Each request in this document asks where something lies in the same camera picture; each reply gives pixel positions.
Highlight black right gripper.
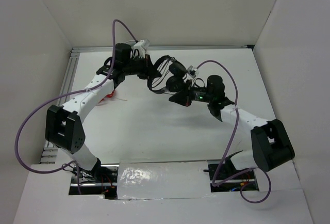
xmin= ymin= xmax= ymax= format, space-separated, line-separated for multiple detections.
xmin=170 ymin=79 xmax=214 ymax=106

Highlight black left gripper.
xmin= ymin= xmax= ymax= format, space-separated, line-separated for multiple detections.
xmin=122 ymin=54 xmax=161 ymax=79

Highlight black wired headphones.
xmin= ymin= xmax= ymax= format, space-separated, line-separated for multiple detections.
xmin=146 ymin=55 xmax=190 ymax=96

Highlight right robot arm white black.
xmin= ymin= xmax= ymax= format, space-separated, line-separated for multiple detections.
xmin=169 ymin=75 xmax=295 ymax=179

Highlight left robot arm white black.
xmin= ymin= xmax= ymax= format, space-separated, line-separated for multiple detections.
xmin=45 ymin=40 xmax=161 ymax=182

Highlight glossy white taped panel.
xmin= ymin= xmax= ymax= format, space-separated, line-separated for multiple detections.
xmin=117 ymin=162 xmax=211 ymax=200

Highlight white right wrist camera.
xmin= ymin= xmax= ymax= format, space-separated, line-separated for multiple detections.
xmin=187 ymin=66 xmax=199 ymax=78

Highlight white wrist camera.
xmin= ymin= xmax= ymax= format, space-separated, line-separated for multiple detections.
xmin=187 ymin=66 xmax=199 ymax=78
xmin=131 ymin=39 xmax=150 ymax=58

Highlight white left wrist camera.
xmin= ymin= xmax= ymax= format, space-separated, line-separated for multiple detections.
xmin=131 ymin=39 xmax=150 ymax=58

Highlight red headphones white cable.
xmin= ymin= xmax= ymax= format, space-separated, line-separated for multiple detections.
xmin=97 ymin=91 xmax=127 ymax=106

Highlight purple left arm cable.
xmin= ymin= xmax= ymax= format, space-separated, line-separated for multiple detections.
xmin=14 ymin=19 xmax=140 ymax=196

